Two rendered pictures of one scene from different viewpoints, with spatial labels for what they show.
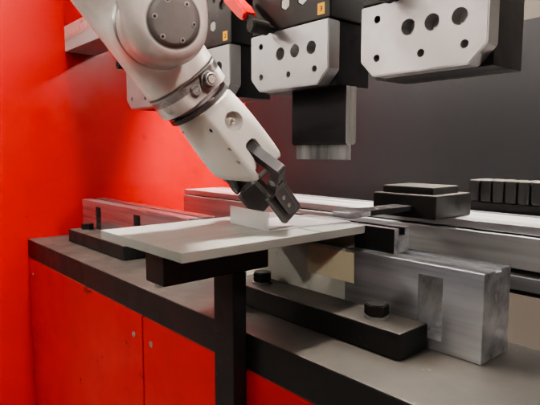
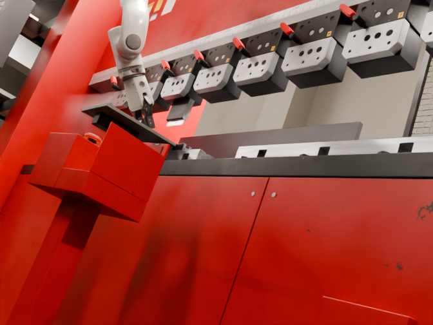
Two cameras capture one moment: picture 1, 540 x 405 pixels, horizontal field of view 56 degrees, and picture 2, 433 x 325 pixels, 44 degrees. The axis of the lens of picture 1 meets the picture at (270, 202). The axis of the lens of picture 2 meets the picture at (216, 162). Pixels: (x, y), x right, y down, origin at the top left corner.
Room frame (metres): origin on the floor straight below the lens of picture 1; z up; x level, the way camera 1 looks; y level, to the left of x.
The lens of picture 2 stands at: (-0.97, -0.44, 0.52)
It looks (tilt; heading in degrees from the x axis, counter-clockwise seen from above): 16 degrees up; 7
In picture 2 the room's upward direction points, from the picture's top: 20 degrees clockwise
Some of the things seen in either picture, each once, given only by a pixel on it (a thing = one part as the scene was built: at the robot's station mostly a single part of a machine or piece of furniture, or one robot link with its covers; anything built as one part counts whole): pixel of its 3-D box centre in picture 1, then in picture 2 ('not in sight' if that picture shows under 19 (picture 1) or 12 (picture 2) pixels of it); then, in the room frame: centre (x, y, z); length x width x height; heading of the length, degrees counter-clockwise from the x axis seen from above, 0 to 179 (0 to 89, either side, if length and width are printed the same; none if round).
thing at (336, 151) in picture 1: (322, 124); (179, 113); (0.70, -0.07, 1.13); 0.10 x 0.02 x 0.10; 41
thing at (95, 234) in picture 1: (104, 242); not in sight; (1.12, 0.37, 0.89); 0.30 x 0.05 x 0.03; 41
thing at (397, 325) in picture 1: (312, 308); not in sight; (0.64, -0.05, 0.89); 0.30 x 0.05 x 0.03; 41
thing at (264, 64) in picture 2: not in sight; (266, 62); (0.42, -0.32, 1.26); 0.15 x 0.09 x 0.17; 41
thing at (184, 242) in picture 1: (236, 231); (129, 127); (0.61, 0.04, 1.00); 0.26 x 0.18 x 0.01; 131
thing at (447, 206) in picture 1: (395, 202); not in sight; (0.81, -0.20, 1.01); 0.26 x 0.12 x 0.05; 131
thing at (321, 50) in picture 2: not in sight; (319, 49); (0.27, -0.45, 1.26); 0.15 x 0.09 x 0.17; 41
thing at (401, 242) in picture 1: (338, 230); (169, 151); (0.68, -0.09, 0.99); 0.20 x 0.03 x 0.03; 41
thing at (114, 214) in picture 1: (139, 227); not in sight; (1.12, 0.29, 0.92); 0.50 x 0.06 x 0.10; 41
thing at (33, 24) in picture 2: not in sight; (40, 20); (1.50, 0.99, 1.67); 0.40 x 0.24 x 0.07; 41
